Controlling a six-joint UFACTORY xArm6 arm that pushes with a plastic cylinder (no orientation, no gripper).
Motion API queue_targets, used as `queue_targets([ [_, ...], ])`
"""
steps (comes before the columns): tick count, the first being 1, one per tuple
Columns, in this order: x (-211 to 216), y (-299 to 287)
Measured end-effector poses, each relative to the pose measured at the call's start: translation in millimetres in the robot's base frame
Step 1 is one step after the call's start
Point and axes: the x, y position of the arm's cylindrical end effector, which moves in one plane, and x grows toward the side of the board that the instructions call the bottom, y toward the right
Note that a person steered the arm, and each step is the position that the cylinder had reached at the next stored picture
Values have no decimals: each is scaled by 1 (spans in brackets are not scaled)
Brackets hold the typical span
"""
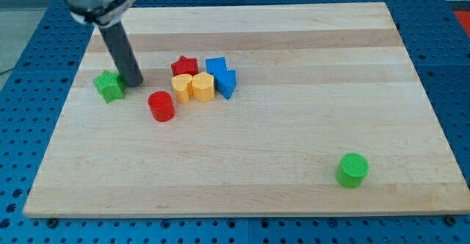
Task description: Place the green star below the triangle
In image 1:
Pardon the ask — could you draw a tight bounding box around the light wooden board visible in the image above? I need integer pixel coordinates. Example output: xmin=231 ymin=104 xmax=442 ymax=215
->
xmin=23 ymin=2 xmax=469 ymax=218

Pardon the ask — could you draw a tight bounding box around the green star block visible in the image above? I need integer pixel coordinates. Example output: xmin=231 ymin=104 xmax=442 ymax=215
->
xmin=93 ymin=71 xmax=126 ymax=104

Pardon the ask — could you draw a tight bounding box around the red star block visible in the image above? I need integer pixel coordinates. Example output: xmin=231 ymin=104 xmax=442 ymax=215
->
xmin=170 ymin=55 xmax=199 ymax=76

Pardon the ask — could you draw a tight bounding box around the yellow heart block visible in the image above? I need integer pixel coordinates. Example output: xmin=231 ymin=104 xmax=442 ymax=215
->
xmin=172 ymin=73 xmax=193 ymax=104

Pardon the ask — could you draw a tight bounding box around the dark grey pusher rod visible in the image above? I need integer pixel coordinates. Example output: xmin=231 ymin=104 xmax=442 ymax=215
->
xmin=99 ymin=22 xmax=143 ymax=87

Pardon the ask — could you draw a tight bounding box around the yellow hexagon block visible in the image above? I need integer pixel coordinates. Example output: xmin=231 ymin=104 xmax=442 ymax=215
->
xmin=192 ymin=72 xmax=215 ymax=102

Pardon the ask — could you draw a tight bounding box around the blue triangle block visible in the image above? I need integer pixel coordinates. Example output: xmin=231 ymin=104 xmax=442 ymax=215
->
xmin=214 ymin=70 xmax=236 ymax=99

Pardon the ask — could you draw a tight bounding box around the blue cube block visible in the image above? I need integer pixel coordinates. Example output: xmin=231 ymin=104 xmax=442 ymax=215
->
xmin=205 ymin=57 xmax=227 ymax=75

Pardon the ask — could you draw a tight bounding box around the red cylinder block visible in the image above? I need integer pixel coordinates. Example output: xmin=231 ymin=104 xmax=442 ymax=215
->
xmin=148 ymin=91 xmax=176 ymax=122

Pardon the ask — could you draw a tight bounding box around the green cylinder block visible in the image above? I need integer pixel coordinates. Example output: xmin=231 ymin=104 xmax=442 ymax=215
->
xmin=335 ymin=153 xmax=369 ymax=189

